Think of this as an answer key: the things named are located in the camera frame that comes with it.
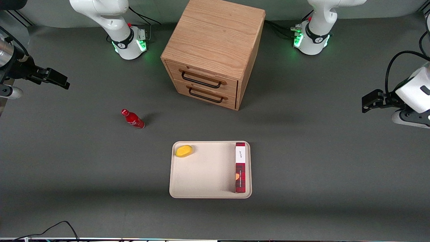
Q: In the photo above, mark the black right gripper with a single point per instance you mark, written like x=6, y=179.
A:
x=20, y=68

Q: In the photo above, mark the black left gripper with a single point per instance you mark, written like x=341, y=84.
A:
x=386, y=99

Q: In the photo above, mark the red coke bottle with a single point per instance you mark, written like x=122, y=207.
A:
x=133, y=119

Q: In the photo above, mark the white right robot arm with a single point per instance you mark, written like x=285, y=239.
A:
x=100, y=13

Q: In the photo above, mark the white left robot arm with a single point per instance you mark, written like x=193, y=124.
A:
x=319, y=20

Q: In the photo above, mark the beige rectangular tray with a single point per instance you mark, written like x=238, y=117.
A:
x=208, y=171

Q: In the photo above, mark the red cookie box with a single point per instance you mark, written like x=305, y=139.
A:
x=240, y=168

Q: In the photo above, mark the yellow lemon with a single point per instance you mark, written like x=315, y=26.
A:
x=184, y=151

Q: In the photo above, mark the wooden drawer cabinet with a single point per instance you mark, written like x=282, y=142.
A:
x=215, y=33

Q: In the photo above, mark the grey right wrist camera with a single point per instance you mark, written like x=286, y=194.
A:
x=11, y=92

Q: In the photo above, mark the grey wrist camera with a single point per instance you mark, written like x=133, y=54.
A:
x=411, y=118
x=11, y=92

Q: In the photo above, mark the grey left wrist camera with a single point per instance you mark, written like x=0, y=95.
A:
x=411, y=118

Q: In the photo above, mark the black metal rail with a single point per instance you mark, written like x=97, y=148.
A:
x=20, y=18

